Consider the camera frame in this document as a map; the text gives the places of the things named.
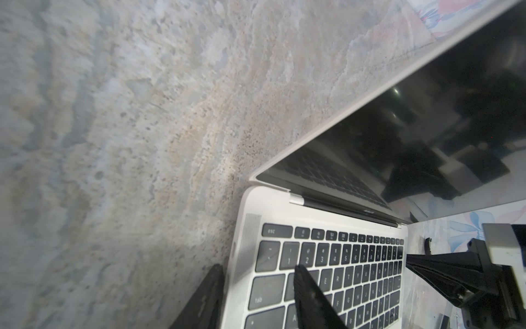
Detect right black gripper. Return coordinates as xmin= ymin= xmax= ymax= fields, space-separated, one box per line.
xmin=405 ymin=239 xmax=525 ymax=328

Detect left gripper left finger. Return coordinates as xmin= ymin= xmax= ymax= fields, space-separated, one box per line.
xmin=169 ymin=264 xmax=225 ymax=329

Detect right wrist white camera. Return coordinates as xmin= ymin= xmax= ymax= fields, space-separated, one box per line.
xmin=483 ymin=223 xmax=525 ymax=271

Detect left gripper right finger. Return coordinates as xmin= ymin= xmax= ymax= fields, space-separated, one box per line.
xmin=294 ymin=265 xmax=346 ymax=329

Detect silver laptop black screen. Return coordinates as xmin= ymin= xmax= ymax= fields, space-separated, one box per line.
xmin=219 ymin=0 xmax=526 ymax=329

